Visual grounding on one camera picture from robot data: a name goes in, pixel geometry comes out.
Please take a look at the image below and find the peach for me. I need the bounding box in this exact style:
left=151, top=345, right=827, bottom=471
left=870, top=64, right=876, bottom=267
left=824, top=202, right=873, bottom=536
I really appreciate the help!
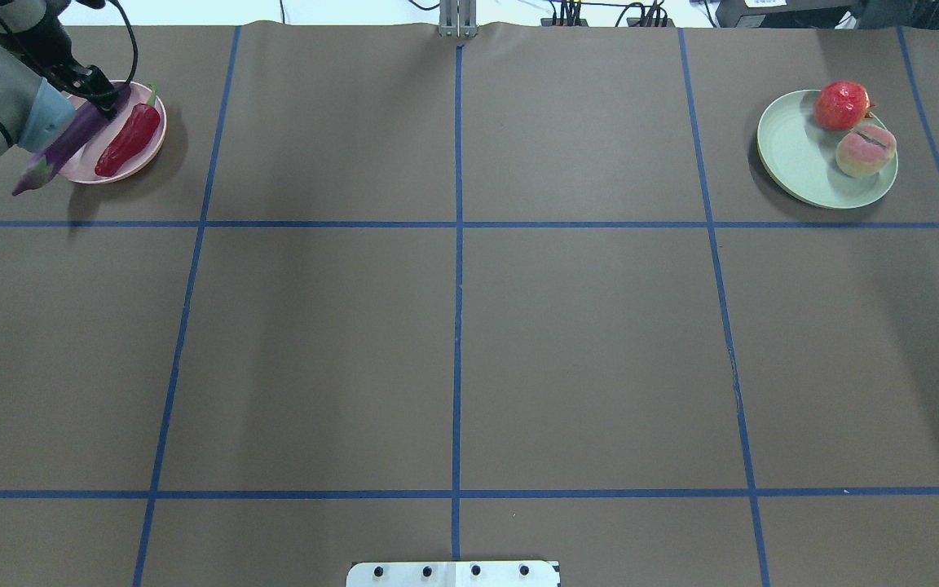
left=835, top=123, right=897, bottom=178

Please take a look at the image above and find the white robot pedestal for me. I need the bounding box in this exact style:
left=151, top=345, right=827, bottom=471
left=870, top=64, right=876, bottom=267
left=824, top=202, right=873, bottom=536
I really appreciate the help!
left=346, top=560, right=562, bottom=586

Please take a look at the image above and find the green plate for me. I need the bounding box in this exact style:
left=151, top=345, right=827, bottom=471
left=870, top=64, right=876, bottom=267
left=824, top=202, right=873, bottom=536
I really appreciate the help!
left=756, top=90, right=899, bottom=210

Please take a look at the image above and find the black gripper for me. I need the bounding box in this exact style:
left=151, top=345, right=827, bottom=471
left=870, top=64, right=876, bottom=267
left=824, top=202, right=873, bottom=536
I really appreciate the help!
left=55, top=64, right=119, bottom=107

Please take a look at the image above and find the power strip with cables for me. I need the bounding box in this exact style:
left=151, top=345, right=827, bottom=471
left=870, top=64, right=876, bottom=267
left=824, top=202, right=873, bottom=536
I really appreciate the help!
left=538, top=1, right=675, bottom=29

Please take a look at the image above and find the red chili pepper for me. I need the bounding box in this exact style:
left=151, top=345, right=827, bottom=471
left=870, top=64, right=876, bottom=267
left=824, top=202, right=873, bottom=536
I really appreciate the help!
left=94, top=85, right=163, bottom=178

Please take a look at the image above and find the aluminium frame post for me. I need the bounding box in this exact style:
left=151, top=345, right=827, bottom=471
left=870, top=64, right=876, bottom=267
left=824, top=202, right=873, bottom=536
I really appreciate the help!
left=437, top=0, right=479, bottom=38

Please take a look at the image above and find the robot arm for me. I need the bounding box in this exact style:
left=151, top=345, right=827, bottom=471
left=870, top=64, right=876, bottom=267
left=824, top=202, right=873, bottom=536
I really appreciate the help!
left=0, top=1, right=133, bottom=194

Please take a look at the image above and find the pink plate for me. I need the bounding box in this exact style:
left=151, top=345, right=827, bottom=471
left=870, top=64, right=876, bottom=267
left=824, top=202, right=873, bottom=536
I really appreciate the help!
left=57, top=82, right=168, bottom=185

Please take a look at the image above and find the purple eggplant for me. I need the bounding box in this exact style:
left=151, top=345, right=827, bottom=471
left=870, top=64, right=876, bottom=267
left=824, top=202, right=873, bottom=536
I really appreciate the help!
left=11, top=100, right=114, bottom=196

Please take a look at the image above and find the red pomegranate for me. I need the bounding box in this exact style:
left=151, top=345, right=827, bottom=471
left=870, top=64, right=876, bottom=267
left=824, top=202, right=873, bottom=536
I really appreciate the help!
left=812, top=79, right=875, bottom=131

